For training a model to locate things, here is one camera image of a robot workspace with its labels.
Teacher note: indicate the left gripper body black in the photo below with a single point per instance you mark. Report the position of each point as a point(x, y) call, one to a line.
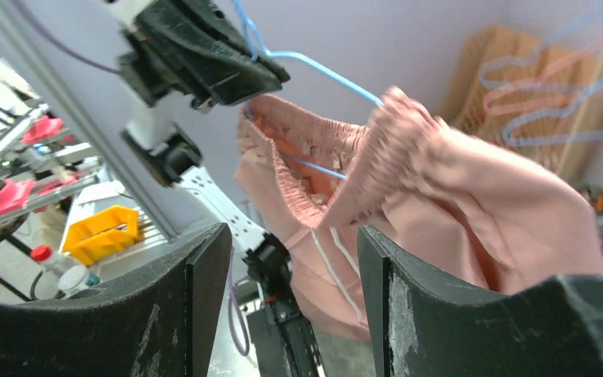
point(151, 76)

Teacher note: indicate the clear plastic bottle red cap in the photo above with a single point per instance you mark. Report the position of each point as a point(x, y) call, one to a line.
point(72, 275)

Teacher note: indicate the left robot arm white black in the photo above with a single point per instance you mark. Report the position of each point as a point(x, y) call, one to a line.
point(263, 316)

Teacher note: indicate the peach plastic file organizer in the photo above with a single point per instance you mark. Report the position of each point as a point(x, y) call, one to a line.
point(463, 105)

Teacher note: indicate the aluminium frame post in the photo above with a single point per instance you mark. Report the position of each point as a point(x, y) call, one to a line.
point(95, 104)

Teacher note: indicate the red clamp on frame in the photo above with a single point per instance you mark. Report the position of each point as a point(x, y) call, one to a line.
point(37, 165)

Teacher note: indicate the yellow plastic bin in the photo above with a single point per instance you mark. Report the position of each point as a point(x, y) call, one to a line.
point(105, 233)

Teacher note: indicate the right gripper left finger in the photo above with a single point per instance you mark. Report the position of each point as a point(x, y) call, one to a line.
point(157, 320)

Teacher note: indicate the pink hanger on left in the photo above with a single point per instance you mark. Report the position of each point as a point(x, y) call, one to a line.
point(534, 93)

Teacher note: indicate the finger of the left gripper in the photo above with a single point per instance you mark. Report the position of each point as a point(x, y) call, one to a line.
point(226, 78)
point(200, 27)

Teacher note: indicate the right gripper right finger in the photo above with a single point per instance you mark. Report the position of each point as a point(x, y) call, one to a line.
point(426, 322)

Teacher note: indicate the pink shorts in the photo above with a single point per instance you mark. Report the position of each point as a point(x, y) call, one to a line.
point(477, 211)

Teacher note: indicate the light blue wire hanger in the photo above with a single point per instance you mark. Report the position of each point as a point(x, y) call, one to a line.
point(301, 62)

